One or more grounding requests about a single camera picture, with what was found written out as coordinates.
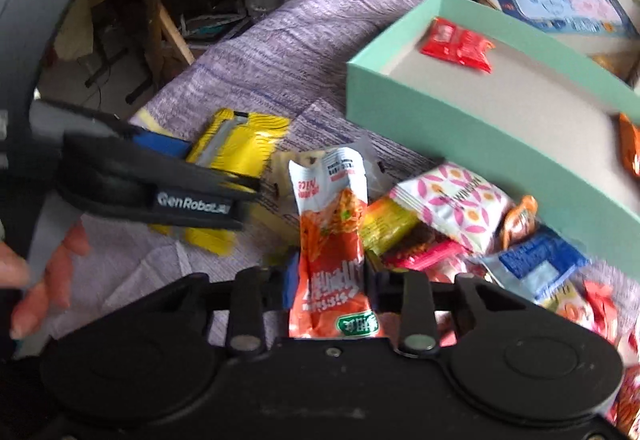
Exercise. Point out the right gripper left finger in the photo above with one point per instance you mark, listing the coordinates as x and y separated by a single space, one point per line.
248 297

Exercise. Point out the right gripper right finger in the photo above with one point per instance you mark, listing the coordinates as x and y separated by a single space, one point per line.
415 300

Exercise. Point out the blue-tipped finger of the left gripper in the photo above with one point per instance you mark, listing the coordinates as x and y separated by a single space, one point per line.
117 178

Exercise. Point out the orange white noodle snack packet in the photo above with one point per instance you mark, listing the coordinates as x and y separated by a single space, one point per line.
331 197

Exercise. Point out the yellow red snack stick packet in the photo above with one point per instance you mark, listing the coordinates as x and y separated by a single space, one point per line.
385 224

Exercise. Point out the yellow silver snack packet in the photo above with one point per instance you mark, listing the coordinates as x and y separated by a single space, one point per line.
235 142

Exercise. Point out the pink white patterned snack packet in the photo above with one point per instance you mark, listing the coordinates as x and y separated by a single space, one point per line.
457 203

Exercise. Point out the blue white snack packet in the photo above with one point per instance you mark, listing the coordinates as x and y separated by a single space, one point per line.
536 267

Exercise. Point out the small orange snack packet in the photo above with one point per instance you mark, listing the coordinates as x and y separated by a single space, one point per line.
519 223

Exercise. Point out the person's left hand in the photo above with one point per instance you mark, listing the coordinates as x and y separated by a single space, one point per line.
53 287

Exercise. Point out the mint green cardboard box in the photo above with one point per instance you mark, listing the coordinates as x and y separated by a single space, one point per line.
542 122

